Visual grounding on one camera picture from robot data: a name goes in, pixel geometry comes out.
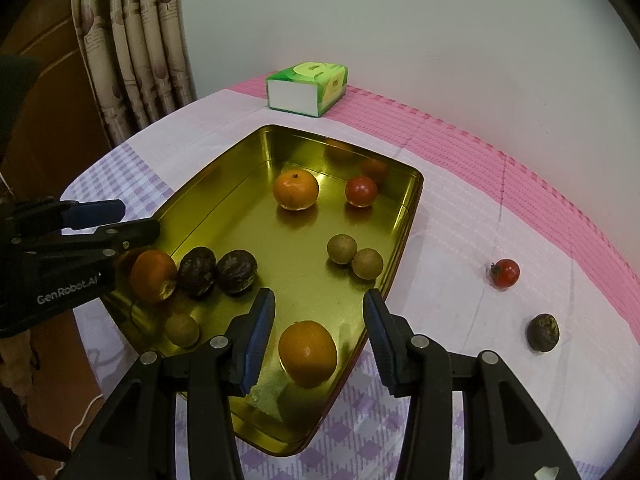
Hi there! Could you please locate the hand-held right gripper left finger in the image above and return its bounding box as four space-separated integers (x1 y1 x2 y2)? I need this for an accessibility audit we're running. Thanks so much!
57 288 277 480

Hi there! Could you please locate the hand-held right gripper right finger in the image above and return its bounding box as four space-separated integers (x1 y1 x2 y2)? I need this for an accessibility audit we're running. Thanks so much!
362 288 583 480

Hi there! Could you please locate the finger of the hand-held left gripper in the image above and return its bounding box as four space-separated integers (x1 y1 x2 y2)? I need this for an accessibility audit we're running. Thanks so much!
0 198 126 242
60 218 161 257

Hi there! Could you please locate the orange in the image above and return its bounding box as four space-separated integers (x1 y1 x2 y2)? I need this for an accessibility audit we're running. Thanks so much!
130 250 179 304
278 320 338 388
272 170 320 210

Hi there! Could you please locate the dark passion fruit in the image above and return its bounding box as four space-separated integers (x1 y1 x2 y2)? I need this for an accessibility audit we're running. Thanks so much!
526 313 561 353
215 249 259 296
178 246 218 297

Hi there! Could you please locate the brown longan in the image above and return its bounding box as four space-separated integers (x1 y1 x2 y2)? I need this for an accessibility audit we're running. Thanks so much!
351 248 384 281
326 234 359 265
164 313 201 348

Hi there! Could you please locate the red and gold tin box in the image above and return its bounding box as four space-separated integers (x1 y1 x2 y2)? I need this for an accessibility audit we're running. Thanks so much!
107 124 425 457

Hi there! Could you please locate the large red tomato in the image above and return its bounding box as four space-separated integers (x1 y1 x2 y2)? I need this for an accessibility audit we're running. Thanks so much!
345 176 379 208

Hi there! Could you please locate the lavender checked white cloth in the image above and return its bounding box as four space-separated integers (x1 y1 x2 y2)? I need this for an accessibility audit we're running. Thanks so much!
62 89 636 480

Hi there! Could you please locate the small red cherry tomato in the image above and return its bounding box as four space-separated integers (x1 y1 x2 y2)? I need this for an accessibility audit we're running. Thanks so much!
490 259 521 289

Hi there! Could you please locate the beige patterned curtain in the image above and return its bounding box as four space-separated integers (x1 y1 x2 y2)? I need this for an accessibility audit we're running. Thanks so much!
70 0 198 148

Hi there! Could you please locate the pink striped mat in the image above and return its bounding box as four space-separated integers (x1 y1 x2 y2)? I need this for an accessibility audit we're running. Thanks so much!
227 71 640 361

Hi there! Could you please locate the green tissue box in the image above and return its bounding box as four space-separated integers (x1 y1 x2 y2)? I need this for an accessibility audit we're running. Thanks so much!
266 61 348 118

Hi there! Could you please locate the white cable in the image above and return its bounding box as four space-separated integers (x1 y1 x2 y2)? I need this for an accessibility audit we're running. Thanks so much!
69 392 107 443

